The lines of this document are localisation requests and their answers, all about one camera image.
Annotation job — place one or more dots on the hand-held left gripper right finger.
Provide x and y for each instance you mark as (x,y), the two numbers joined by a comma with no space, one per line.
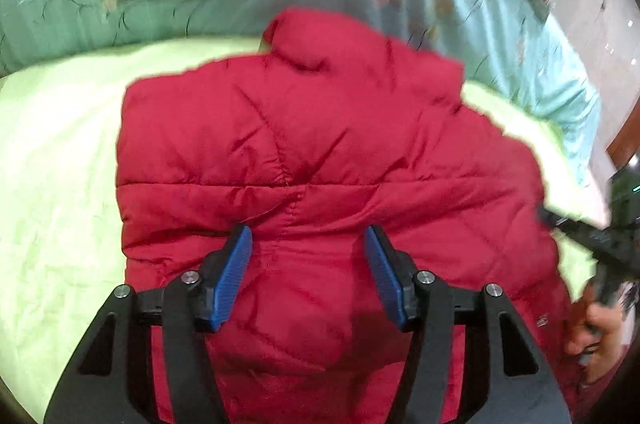
(382,276)

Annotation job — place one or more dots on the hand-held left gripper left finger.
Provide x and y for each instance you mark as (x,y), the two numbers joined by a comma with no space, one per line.
(234,274)

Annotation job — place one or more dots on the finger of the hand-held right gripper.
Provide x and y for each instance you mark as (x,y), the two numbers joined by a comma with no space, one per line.
(570,226)

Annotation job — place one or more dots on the red puffer jacket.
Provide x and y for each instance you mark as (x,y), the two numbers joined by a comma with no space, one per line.
(320,144)

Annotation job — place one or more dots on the person's right forearm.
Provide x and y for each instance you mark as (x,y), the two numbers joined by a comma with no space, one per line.
(597,399)

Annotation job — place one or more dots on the person's right hand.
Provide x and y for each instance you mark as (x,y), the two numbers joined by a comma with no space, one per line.
(605,334)

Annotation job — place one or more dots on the brown wooden furniture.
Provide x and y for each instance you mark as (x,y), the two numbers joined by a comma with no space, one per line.
(627,149)

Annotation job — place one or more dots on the light green bed sheet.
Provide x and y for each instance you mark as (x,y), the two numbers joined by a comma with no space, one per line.
(60,184)

